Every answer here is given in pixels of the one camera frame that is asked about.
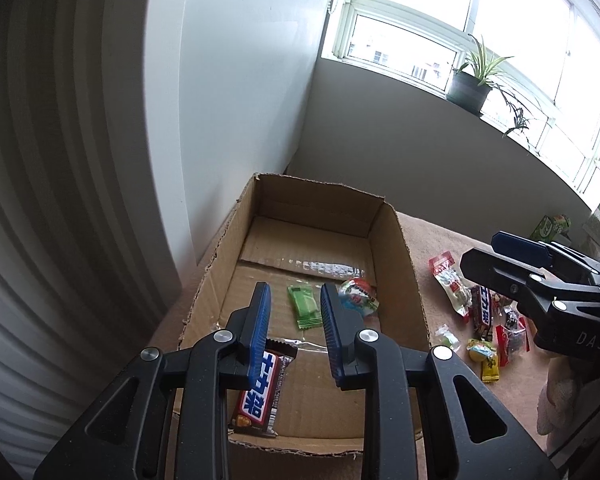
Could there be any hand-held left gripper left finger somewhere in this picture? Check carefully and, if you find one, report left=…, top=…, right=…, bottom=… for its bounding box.
left=32, top=281, right=301, bottom=480

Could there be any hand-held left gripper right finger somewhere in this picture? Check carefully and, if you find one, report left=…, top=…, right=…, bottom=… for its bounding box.
left=320, top=282, right=566, bottom=480

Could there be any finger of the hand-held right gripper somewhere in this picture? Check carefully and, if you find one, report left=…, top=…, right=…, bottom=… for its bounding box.
left=491, top=231, right=600, bottom=276
left=459, top=247, right=571, bottom=318

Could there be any red white snack pouch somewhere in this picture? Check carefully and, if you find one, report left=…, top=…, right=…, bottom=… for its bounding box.
left=428, top=252, right=475, bottom=324

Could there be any cardboard box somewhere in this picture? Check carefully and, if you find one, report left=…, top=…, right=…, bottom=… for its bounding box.
left=172, top=172, right=431, bottom=458

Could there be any red clear nut candy packet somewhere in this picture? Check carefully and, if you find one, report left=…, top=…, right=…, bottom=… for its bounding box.
left=494, top=305, right=532, bottom=367

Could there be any brown chocolate bar white label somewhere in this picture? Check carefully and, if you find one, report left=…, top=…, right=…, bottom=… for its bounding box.
left=229, top=339, right=298, bottom=438
left=469, top=285, right=497, bottom=339

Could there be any person's right hand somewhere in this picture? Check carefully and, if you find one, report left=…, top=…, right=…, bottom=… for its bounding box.
left=536, top=356, right=583, bottom=437

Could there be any green carton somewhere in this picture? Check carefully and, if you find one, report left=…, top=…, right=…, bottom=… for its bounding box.
left=530, top=213, right=572, bottom=242

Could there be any green candy packet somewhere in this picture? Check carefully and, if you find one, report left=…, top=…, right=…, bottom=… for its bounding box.
left=286, top=284, right=324, bottom=331

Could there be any round green red wrapped snack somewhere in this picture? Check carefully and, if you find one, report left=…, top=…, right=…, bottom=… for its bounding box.
left=337, top=278, right=381, bottom=317

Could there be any yellow round candy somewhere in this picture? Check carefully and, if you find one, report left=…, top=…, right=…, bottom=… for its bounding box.
left=467, top=339, right=496, bottom=364

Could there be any small green white candy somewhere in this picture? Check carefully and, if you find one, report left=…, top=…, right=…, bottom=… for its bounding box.
left=435, top=324, right=462, bottom=351

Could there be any yellow snack packet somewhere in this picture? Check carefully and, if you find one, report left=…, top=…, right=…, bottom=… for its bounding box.
left=481, top=355, right=502, bottom=384

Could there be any pink blanket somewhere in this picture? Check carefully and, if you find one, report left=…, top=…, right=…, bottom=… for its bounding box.
left=147, top=210, right=600, bottom=480

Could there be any potted spider plant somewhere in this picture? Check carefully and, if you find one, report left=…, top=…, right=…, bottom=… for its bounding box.
left=445, top=34, right=543, bottom=151

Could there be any grey ribbed panel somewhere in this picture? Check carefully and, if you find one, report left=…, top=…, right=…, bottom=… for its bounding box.
left=0, top=0, right=183, bottom=461

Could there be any white window frame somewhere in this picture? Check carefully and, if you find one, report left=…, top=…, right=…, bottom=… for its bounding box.
left=319, top=0, right=600, bottom=211

